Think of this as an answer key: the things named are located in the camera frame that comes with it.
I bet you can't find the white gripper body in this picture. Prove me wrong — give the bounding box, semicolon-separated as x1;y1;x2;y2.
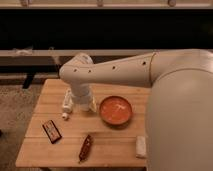
71;84;93;111

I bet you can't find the dark red pepper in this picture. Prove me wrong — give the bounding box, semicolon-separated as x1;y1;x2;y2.
79;135;93;162

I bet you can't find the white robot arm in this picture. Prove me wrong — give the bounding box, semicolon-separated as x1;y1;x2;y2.
60;49;213;171

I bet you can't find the white plastic bottle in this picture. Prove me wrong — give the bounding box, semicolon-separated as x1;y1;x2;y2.
62;89;73;120

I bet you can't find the orange bowl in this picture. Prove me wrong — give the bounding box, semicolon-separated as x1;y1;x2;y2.
99;96;133;126

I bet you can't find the dark rectangular snack packet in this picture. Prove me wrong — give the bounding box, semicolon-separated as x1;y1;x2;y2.
42;120;62;144

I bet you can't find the wooden table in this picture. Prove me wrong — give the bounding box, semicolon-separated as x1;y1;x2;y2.
16;79;149;168

